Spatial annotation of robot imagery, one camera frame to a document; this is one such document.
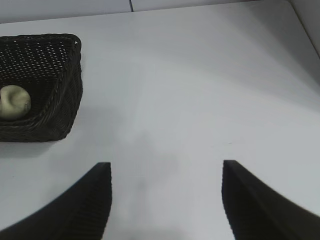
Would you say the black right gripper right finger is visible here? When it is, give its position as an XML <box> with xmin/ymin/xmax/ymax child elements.
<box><xmin>221</xmin><ymin>159</ymin><xmax>320</xmax><ymax>240</ymax></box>

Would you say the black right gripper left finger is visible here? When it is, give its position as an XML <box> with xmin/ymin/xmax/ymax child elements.
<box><xmin>0</xmin><ymin>161</ymin><xmax>112</xmax><ymax>240</ymax></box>

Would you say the dark brown wicker basket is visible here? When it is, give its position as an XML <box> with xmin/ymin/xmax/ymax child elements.
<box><xmin>0</xmin><ymin>33</ymin><xmax>83</xmax><ymax>143</ymax></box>

